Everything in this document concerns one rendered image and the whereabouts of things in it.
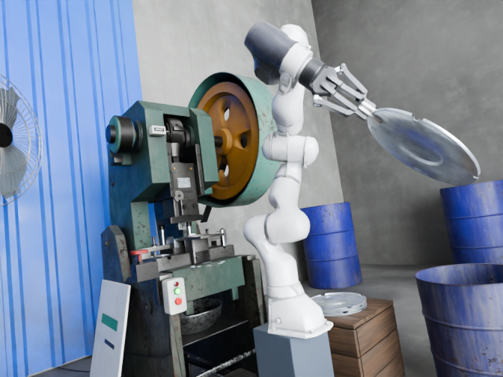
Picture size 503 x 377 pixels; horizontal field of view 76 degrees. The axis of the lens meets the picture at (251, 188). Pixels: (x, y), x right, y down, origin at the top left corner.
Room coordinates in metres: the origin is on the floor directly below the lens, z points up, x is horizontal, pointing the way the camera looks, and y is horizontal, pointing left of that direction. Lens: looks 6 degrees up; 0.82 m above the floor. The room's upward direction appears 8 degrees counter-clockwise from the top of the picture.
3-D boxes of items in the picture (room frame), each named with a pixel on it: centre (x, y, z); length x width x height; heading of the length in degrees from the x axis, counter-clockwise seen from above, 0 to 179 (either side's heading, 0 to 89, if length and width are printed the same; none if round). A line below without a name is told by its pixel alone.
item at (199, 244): (1.63, 0.29, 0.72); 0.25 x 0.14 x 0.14; 41
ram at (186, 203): (1.73, 0.38, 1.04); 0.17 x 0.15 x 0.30; 41
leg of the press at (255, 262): (2.04, 0.30, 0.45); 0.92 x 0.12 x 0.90; 41
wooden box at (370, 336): (1.63, -0.33, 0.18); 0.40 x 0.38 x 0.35; 44
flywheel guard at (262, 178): (2.06, 0.22, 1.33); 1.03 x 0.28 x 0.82; 41
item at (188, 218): (1.77, 0.41, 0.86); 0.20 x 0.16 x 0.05; 131
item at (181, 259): (1.76, 0.40, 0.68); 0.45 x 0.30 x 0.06; 131
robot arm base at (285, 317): (1.13, -0.09, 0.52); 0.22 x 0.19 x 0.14; 40
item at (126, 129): (1.61, 0.60, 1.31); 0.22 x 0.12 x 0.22; 41
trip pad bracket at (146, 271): (1.38, 0.49, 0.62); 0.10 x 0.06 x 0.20; 131
